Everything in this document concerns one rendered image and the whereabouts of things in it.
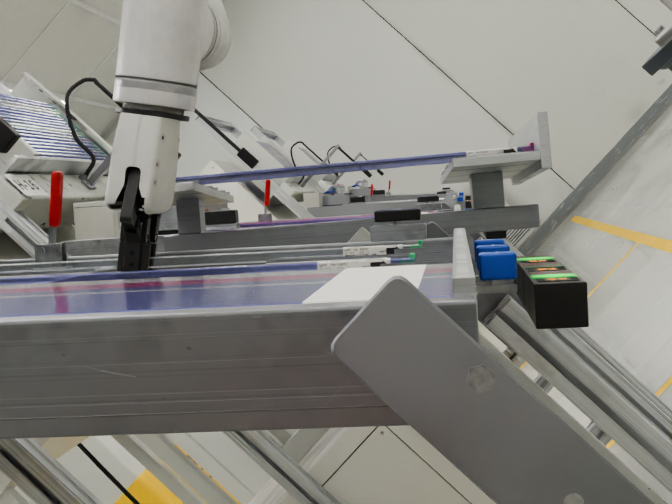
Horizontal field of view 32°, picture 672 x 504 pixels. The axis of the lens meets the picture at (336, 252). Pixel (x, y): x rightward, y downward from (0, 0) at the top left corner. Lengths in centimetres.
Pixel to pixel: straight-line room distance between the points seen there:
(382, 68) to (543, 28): 120
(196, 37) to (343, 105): 754
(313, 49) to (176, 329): 821
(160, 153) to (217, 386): 60
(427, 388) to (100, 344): 17
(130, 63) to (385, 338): 70
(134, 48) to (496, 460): 74
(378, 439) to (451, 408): 154
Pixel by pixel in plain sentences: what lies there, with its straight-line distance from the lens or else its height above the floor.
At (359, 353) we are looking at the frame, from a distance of 54.
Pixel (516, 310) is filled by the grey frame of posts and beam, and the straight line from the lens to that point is 129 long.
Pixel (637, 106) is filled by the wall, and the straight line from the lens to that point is 879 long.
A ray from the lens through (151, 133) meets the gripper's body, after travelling 117.
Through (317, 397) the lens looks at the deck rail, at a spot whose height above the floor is 75.
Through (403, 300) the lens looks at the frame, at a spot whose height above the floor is 75.
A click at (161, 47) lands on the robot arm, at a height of 107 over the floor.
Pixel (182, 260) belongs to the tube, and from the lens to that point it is 121.
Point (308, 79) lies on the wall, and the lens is 877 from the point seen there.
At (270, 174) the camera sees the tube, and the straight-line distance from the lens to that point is 141.
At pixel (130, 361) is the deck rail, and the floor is 83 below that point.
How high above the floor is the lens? 77
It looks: 2 degrees up
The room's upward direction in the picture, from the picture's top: 48 degrees counter-clockwise
